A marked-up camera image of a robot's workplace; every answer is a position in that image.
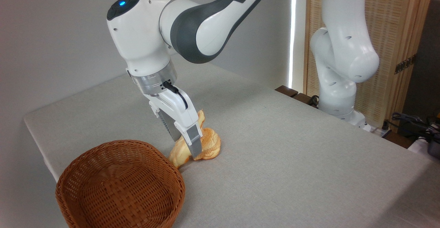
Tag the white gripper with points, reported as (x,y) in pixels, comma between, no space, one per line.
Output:
(180,113)

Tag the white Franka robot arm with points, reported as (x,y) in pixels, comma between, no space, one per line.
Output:
(343,49)

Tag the round bread bun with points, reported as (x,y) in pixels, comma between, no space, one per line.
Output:
(211,145)

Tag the bamboo and wood screen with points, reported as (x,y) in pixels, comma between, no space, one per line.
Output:
(388,22)

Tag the dark brown wooden block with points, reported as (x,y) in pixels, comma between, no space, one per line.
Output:
(286,91)
(398,140)
(302,98)

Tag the long braided bread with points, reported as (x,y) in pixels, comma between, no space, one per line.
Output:
(178,154)

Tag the white power strip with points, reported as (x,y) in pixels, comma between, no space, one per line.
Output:
(380,132)

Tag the black metal hinge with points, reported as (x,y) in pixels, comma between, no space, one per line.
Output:
(405,64)

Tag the brown wicker basket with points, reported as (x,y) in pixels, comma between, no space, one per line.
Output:
(120,186)

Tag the grey tablecloth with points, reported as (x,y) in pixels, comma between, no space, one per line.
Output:
(292,152)

